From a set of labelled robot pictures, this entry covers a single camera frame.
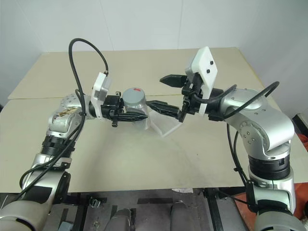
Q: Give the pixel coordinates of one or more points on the white crumpled scrap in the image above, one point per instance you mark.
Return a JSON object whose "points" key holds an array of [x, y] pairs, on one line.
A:
{"points": [[183, 190]]}

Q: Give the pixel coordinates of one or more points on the blue grey block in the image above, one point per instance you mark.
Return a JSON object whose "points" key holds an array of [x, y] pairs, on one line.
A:
{"points": [[66, 226]]}

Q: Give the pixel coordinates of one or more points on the beige flat board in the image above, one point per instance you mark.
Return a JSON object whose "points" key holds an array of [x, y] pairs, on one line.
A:
{"points": [[154, 69]]}

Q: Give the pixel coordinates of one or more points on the dark grey rounded shape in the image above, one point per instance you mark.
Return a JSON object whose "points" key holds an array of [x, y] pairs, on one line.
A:
{"points": [[122, 219], [179, 214]]}

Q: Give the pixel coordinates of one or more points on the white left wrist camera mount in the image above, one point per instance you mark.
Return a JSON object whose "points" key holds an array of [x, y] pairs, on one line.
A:
{"points": [[100, 87]]}

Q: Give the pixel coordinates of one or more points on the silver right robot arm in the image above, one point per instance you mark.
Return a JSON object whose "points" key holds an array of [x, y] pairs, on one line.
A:
{"points": [[264, 120]]}

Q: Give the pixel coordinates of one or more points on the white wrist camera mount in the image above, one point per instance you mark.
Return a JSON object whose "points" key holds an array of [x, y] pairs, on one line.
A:
{"points": [[204, 68], [100, 87]]}

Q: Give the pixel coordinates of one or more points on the clear plastic bag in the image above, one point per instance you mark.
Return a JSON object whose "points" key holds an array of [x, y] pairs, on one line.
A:
{"points": [[166, 125]]}

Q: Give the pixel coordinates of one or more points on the small black metal clip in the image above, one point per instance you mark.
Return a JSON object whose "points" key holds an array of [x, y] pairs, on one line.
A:
{"points": [[95, 202]]}

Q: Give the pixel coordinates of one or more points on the black box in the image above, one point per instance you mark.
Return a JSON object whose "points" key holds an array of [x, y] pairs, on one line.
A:
{"points": [[299, 124]]}

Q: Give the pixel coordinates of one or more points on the black metal table frame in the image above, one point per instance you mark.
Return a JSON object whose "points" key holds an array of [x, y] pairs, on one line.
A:
{"points": [[79, 211]]}

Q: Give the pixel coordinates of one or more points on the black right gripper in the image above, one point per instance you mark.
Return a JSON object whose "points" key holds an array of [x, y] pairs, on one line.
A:
{"points": [[191, 96]]}

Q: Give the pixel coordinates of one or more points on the grey cylindrical can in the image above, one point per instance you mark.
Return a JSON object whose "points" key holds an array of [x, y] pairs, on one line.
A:
{"points": [[133, 96]]}

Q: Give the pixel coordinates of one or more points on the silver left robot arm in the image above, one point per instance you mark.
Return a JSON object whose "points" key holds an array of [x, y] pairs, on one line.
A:
{"points": [[60, 121]]}

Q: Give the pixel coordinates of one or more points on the clear plastic jar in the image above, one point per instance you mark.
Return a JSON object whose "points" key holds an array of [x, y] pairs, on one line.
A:
{"points": [[142, 113]]}

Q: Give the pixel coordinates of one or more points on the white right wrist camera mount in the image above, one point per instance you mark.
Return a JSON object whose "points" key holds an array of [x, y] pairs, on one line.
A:
{"points": [[204, 68]]}

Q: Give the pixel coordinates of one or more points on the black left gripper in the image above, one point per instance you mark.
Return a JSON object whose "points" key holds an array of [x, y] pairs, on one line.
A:
{"points": [[111, 106]]}

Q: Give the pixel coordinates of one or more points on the red bulky object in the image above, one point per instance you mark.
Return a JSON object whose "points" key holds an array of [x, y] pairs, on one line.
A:
{"points": [[302, 190]]}

